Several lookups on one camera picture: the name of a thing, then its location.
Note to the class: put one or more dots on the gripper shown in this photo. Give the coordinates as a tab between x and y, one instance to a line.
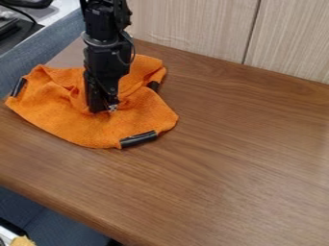
104	61

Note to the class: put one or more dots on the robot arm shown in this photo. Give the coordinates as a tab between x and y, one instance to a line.
103	19

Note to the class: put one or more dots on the orange cloth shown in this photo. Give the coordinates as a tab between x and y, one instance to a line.
64	112

